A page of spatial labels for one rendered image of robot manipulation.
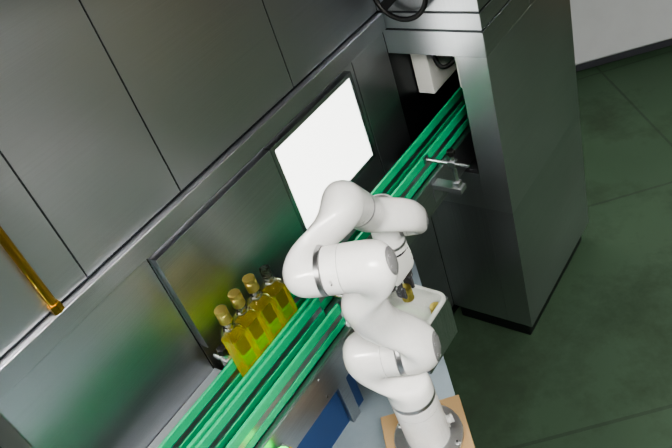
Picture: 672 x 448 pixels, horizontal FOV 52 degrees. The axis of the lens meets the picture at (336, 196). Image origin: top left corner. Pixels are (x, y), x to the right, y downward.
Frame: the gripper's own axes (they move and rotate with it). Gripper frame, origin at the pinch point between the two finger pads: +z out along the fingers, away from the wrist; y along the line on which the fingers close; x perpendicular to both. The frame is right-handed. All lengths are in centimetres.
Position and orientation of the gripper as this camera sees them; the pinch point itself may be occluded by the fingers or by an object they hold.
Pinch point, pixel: (404, 287)
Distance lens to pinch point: 196.7
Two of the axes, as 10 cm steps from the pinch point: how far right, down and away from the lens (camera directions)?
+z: 2.8, 7.6, 5.9
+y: -5.4, 6.3, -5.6
